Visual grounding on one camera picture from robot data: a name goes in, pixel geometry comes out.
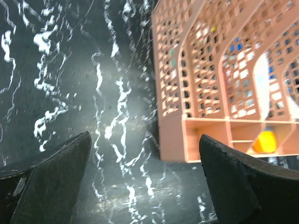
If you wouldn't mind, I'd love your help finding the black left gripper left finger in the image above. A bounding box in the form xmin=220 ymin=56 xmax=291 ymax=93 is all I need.
xmin=0 ymin=131 xmax=92 ymax=224

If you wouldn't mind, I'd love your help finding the yellow round tape measure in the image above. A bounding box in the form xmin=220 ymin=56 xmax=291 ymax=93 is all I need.
xmin=253 ymin=131 xmax=277 ymax=153

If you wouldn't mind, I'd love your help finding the pink plastic file organizer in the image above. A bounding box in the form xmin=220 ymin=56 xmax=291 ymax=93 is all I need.
xmin=151 ymin=0 xmax=299 ymax=163

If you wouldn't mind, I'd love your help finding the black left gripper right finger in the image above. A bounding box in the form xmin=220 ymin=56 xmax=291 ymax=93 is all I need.
xmin=199 ymin=134 xmax=299 ymax=224

